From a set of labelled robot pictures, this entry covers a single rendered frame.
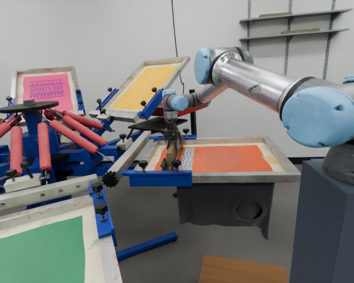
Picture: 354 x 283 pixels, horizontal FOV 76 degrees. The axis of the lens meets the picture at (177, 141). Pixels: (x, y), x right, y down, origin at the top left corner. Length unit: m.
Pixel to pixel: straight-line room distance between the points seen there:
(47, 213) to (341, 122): 0.97
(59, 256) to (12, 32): 3.72
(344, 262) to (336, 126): 0.35
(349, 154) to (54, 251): 0.85
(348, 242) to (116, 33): 3.28
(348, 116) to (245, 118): 2.93
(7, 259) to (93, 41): 3.05
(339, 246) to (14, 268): 0.86
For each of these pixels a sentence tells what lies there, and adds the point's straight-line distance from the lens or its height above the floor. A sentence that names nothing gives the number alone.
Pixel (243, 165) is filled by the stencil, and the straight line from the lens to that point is 1.26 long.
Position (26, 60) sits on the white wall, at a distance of 4.15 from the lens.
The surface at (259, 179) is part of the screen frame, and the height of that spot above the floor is 0.97.
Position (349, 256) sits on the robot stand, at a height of 1.03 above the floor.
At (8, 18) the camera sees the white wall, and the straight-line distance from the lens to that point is 4.29.
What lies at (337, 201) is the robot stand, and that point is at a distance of 0.63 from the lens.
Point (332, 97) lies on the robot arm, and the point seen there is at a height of 1.41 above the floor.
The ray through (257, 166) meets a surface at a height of 0.96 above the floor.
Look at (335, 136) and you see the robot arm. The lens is 0.49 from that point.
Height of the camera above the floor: 1.48
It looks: 18 degrees down
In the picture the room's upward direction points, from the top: 4 degrees counter-clockwise
